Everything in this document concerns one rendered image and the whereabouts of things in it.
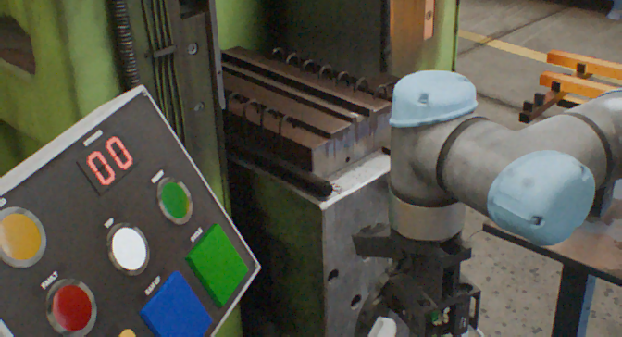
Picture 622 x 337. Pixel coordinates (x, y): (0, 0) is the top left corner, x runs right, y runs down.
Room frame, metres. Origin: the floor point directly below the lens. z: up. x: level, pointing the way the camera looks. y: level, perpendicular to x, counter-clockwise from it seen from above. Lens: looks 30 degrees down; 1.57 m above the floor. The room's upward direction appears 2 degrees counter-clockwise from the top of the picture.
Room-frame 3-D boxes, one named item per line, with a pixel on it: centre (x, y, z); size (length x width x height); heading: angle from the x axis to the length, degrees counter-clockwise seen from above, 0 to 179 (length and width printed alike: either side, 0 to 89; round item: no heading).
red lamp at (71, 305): (0.57, 0.23, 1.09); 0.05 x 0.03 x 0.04; 134
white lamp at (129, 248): (0.66, 0.20, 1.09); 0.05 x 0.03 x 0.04; 134
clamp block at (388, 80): (1.31, -0.16, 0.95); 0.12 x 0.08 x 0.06; 44
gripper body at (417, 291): (0.62, -0.11, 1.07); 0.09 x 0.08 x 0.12; 27
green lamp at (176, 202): (0.76, 0.16, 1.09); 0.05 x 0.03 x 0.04; 134
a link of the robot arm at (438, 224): (0.63, -0.11, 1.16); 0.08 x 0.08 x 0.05
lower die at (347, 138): (1.29, 0.07, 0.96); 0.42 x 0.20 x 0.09; 44
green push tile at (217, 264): (0.74, 0.12, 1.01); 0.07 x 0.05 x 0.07; 159
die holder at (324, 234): (1.34, 0.04, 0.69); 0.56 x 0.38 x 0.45; 44
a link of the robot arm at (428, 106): (0.62, -0.11, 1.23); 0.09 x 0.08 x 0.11; 34
